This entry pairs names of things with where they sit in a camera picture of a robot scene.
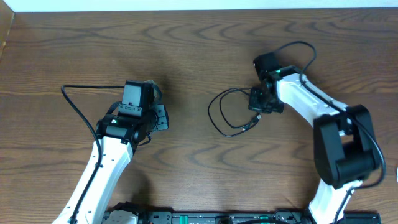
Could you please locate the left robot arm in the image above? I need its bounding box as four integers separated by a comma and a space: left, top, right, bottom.
54, 80, 169, 223

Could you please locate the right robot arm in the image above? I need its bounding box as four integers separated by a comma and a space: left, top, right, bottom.
248, 52, 385, 223

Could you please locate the cardboard box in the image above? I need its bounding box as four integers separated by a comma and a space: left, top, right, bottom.
0, 0, 15, 57

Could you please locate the green clamp handle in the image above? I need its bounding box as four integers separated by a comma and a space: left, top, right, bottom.
179, 215, 189, 224

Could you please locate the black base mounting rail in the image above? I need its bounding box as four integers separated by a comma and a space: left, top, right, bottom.
102, 210, 382, 224

